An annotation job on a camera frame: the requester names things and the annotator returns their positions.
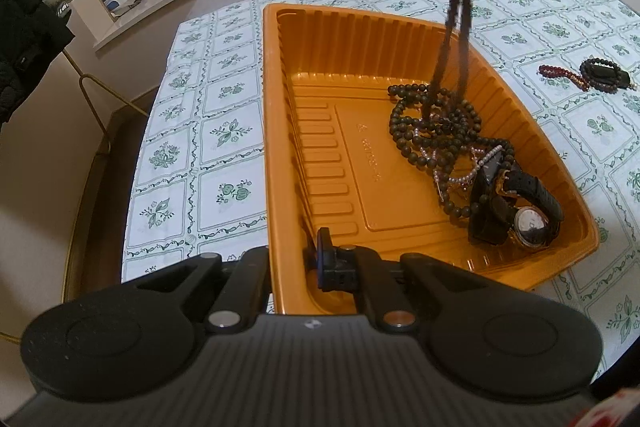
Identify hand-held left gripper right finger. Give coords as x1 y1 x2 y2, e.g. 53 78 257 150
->
315 227 521 334

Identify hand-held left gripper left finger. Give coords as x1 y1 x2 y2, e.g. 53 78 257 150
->
117 247 272 334

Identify orange plastic tray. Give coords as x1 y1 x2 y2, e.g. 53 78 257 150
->
262 3 600 315

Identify dark bead necklace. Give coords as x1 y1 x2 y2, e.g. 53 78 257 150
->
387 84 516 220

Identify white pearl necklace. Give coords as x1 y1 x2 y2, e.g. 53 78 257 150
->
420 142 506 202

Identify black strap watch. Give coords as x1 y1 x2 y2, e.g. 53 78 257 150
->
470 154 566 228

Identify red bead bracelet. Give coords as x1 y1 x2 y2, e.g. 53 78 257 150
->
538 64 591 92

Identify dark bead bracelet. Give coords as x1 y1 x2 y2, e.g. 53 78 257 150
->
579 57 633 92

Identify floral green white tablecloth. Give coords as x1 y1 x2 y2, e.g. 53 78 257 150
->
120 0 640 358

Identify gold metal rack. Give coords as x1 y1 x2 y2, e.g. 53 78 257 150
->
62 47 151 158

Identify black puffer jacket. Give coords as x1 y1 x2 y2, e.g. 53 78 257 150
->
0 0 76 122

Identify red white printed clothing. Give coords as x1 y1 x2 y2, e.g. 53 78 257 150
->
595 389 640 427

